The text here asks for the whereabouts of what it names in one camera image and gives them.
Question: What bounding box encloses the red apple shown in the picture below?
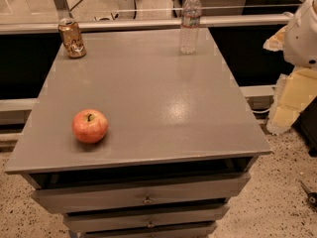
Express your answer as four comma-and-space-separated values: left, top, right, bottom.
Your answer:
71, 109, 108, 144

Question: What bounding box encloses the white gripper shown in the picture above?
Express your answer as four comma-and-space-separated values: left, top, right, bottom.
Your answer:
263, 3, 317, 135

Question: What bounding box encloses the grey bottom drawer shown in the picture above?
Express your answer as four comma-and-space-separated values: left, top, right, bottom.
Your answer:
83, 222, 217, 238

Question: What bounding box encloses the grey drawer cabinet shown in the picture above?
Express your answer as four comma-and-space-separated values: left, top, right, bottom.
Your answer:
4, 28, 273, 238

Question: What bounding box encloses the black caster wheel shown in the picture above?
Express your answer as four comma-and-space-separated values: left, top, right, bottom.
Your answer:
300, 181, 317, 207

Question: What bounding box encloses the gold soda can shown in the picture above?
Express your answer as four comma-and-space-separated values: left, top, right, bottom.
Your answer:
58, 18, 86, 59

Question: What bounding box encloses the grey drawer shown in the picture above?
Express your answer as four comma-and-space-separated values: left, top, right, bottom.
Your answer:
32, 173, 251, 213
63, 203, 229, 233
83, 222, 217, 238

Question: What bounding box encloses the white cable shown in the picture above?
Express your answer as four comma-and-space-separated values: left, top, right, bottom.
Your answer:
252, 106, 273, 115

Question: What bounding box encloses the grey metal railing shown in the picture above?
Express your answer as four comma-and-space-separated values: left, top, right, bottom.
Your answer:
0, 12, 293, 35

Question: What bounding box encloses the grey middle drawer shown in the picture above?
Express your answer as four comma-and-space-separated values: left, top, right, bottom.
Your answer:
63, 203, 229, 233

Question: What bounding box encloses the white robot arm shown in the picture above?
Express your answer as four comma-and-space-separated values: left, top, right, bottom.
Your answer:
263, 0, 317, 135

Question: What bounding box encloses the grey top drawer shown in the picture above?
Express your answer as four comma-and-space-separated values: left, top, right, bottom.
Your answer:
32, 173, 251, 213

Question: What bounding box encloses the clear plastic water bottle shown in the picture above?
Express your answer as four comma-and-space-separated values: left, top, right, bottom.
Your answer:
180, 0, 202, 55

